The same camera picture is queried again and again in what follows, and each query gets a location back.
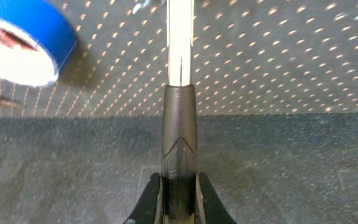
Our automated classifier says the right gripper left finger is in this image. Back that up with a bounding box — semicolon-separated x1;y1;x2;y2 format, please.
123;172;163;224

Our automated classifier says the hammer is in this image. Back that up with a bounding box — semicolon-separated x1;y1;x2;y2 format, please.
161;0;198;224

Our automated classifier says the black pegboard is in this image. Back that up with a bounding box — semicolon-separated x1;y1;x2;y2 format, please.
0;0;358;118

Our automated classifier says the roll of blue tape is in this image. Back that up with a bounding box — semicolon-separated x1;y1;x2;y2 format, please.
0;0;78;88

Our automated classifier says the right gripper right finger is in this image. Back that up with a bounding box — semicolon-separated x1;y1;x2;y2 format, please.
195;172;237;224

